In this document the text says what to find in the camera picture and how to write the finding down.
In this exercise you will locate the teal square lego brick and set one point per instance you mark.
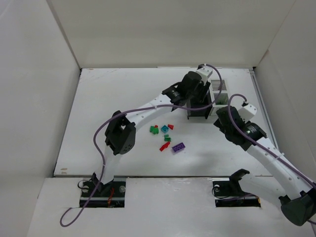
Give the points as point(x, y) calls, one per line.
point(164, 129)

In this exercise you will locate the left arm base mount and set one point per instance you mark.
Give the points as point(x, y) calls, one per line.
point(111, 195)

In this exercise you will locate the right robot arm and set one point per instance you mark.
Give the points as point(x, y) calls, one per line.
point(294, 194)

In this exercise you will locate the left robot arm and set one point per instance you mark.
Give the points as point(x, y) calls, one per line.
point(121, 128)

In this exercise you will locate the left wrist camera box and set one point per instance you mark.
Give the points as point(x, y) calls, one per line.
point(205, 72)

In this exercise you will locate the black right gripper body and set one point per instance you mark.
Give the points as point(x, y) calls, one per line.
point(224, 127)

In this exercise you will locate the long red lego piece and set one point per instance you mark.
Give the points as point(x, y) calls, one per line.
point(164, 146)

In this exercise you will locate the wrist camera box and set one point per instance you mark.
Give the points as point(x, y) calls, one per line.
point(205, 72)
point(247, 112)

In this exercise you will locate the white slatted container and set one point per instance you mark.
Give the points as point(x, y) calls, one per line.
point(217, 91)

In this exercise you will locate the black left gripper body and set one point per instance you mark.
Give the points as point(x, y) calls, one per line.
point(197, 108)

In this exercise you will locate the purple rectangular lego brick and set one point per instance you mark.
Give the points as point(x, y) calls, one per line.
point(179, 147)

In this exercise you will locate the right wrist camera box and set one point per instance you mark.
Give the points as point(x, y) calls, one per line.
point(247, 112)

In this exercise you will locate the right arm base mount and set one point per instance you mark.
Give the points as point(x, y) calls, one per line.
point(228, 193)

